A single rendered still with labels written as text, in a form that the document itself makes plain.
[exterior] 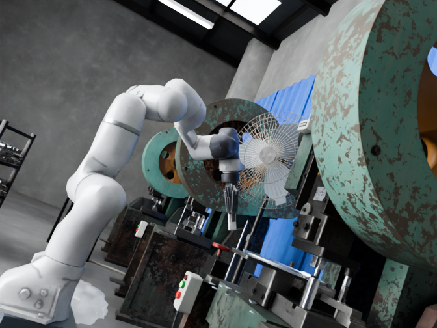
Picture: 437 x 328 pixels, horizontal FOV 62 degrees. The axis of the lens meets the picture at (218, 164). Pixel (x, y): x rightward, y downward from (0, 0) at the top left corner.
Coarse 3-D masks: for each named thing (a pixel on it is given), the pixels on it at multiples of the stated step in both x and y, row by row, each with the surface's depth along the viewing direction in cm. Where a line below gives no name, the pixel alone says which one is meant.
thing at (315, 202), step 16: (320, 176) 133; (320, 192) 129; (304, 208) 130; (320, 208) 125; (304, 224) 122; (320, 224) 121; (336, 224) 121; (304, 240) 126; (320, 240) 119; (336, 240) 120; (352, 240) 123
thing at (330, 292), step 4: (296, 280) 126; (300, 280) 124; (296, 284) 125; (300, 284) 123; (304, 284) 121; (320, 284) 118; (300, 288) 122; (320, 288) 118; (324, 288) 119; (332, 288) 120; (320, 292) 118; (324, 292) 118; (328, 292) 119; (332, 292) 119; (316, 296) 117; (320, 296) 118; (332, 296) 119
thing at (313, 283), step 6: (306, 282) 106; (312, 282) 104; (318, 282) 105; (306, 288) 105; (312, 288) 104; (306, 294) 104; (312, 294) 104; (300, 300) 105; (306, 300) 103; (312, 300) 104; (300, 306) 104; (306, 306) 103
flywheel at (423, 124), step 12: (432, 72) 93; (420, 84) 92; (432, 84) 93; (420, 96) 92; (432, 96) 93; (420, 108) 92; (432, 108) 93; (420, 120) 92; (432, 120) 93; (420, 132) 91; (432, 132) 93; (432, 144) 94; (432, 156) 95; (432, 168) 92
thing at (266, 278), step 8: (232, 248) 123; (248, 256) 111; (264, 264) 113; (264, 272) 122; (272, 272) 117; (280, 272) 114; (288, 272) 115; (264, 280) 120; (272, 280) 116; (280, 280) 116; (288, 280) 117; (304, 280) 117; (256, 288) 122; (264, 288) 118; (272, 288) 115; (280, 288) 116; (288, 288) 117; (256, 296) 120; (264, 296) 115; (272, 296) 115; (264, 304) 115
